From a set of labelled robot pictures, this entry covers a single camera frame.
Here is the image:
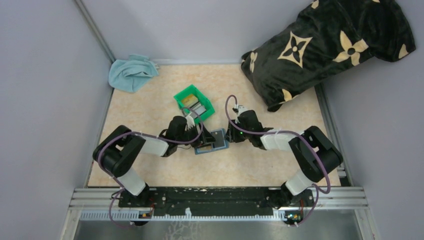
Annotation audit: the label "dark grey VIP card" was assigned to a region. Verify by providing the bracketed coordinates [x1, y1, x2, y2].
[211, 129, 227, 149]

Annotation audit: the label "blue leather card holder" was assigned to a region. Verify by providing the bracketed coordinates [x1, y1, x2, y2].
[194, 128, 230, 155]

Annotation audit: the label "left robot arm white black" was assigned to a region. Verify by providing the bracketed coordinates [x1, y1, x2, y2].
[92, 116, 216, 197]

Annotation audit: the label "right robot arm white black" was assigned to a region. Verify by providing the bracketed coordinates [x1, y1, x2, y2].
[226, 105, 343, 196]

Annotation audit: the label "cards in green bin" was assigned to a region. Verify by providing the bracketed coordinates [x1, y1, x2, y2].
[181, 94, 206, 115]

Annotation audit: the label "green plastic bin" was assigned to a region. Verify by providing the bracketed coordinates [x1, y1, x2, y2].
[173, 84, 215, 124]

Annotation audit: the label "light blue cloth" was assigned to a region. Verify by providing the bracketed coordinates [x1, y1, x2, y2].
[108, 54, 159, 93]

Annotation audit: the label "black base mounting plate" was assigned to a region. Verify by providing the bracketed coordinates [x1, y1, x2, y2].
[118, 186, 314, 217]

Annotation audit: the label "black floral blanket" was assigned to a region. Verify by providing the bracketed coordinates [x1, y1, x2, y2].
[240, 0, 416, 112]

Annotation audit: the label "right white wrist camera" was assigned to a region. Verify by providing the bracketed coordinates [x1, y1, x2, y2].
[232, 104, 249, 116]

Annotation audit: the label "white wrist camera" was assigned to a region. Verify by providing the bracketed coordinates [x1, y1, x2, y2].
[185, 115, 196, 129]
[232, 104, 249, 116]

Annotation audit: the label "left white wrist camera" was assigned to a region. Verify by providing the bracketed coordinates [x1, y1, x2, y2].
[185, 115, 196, 129]

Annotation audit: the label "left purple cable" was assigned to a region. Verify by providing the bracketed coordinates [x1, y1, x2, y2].
[96, 106, 204, 229]

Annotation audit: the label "purple cable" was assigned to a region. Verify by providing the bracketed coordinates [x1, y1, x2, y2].
[225, 95, 332, 228]
[96, 106, 204, 229]

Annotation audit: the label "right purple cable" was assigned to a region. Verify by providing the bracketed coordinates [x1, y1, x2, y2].
[225, 95, 332, 228]

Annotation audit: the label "aluminium frame rail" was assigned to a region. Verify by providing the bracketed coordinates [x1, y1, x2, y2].
[69, 186, 368, 222]

